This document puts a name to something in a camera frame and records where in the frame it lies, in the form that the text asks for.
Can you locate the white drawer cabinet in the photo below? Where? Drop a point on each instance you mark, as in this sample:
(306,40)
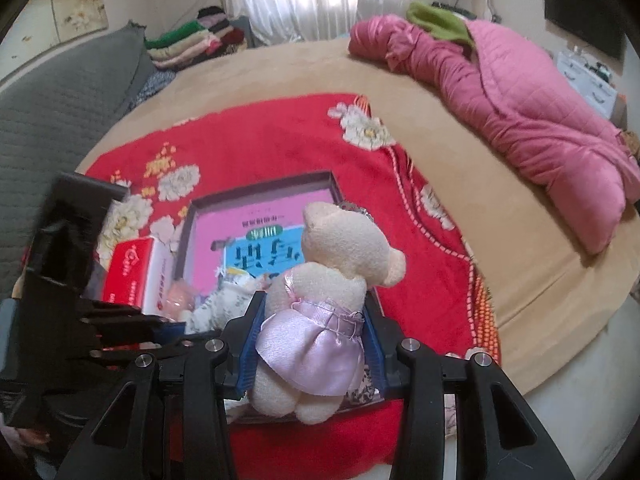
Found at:
(595,90)

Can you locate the red floral blanket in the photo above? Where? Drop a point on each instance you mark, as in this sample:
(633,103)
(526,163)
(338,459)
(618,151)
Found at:
(280,140)

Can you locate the red tissue pack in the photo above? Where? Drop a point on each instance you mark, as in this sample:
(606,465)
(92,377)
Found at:
(130,270)

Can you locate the pink puff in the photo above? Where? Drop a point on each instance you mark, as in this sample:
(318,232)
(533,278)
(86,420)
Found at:
(180,300)

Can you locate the grey quilted cover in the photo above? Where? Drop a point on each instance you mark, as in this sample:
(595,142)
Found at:
(50,125)

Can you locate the dark tray box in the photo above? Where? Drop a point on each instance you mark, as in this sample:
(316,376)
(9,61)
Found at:
(260,191)

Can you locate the pink book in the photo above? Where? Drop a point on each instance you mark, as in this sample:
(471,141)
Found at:
(215,240)

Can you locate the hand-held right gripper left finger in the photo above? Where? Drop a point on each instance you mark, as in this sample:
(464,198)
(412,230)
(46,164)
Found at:
(247,365)

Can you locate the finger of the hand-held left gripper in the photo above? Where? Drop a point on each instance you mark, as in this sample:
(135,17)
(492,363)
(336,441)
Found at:
(175,347)
(167,328)

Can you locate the floral wall picture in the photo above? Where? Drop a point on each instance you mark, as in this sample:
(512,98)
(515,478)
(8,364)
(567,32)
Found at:
(80,5)

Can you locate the green garment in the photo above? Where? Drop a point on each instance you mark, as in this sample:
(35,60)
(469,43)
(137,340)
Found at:
(435,22)

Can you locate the tan bed sheet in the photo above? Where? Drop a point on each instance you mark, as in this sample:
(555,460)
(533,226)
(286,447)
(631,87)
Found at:
(425,125)

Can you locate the black television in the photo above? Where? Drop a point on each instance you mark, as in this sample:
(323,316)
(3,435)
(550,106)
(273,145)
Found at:
(585,15)

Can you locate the pile of folded clothes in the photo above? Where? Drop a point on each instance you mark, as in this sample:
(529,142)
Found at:
(185,45)

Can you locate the cream plush bear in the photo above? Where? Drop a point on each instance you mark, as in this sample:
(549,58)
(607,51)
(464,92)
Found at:
(325,285)

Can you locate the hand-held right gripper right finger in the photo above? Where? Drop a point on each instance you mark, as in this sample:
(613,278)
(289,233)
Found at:
(376,355)

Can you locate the blue patterned cloth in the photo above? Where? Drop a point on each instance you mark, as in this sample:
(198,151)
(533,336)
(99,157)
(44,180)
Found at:
(155,85)

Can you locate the pink quilt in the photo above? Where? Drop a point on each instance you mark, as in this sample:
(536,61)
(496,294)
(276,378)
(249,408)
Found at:
(525,120)

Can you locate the white floral scrunchie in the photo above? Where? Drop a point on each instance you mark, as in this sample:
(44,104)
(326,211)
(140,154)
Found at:
(220,305)

